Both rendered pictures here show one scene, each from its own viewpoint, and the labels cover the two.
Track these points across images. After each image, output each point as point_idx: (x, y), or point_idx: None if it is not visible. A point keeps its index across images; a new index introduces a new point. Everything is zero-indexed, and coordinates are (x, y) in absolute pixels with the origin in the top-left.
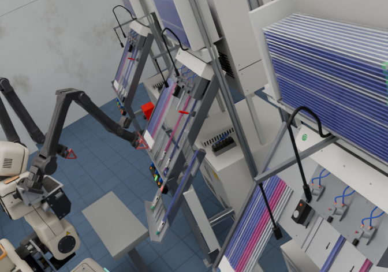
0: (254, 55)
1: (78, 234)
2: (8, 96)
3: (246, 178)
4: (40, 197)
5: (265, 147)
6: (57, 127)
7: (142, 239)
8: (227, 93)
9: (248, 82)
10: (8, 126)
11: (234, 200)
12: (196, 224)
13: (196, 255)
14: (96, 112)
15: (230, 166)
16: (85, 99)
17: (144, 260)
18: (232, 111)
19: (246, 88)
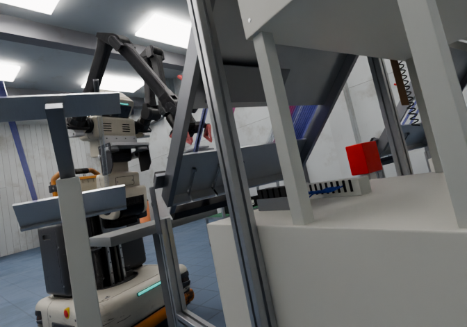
0: None
1: None
2: (152, 62)
3: None
4: (71, 133)
5: (295, 233)
6: (92, 69)
7: (105, 244)
8: (197, 24)
9: None
10: (146, 89)
11: (231, 326)
12: (174, 300)
13: None
14: (139, 69)
15: (222, 228)
16: (114, 44)
17: (217, 324)
18: (204, 76)
19: (247, 12)
